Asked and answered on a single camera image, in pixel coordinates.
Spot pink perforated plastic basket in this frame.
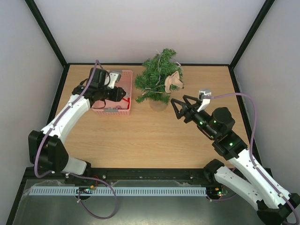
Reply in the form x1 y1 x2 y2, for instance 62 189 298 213
91 70 133 115

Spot round wooden tree base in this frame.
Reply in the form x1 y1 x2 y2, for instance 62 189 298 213
149 100 168 112

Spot small green christmas tree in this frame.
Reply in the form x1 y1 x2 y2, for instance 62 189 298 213
135 48 184 105

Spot clear led string lights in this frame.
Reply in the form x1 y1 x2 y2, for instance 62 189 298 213
142 48 183 94

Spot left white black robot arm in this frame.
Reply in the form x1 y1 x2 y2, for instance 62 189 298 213
28 67 126 178

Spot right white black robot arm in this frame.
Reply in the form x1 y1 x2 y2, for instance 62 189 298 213
171 91 300 225

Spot red ribbon bow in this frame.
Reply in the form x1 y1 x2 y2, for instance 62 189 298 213
122 97 131 110

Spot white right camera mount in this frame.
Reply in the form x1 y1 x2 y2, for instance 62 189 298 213
197 98 210 112

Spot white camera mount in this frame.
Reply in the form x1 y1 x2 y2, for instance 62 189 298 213
108 72 121 89
197 98 210 112

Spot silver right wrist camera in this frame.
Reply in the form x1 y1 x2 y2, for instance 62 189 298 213
198 89 211 100

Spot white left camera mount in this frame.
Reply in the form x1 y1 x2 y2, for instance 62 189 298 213
108 72 121 89

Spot black front frame rail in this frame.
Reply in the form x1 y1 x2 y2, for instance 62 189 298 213
22 167 217 186

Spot light blue slotted cable duct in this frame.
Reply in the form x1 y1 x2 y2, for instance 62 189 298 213
29 186 207 196

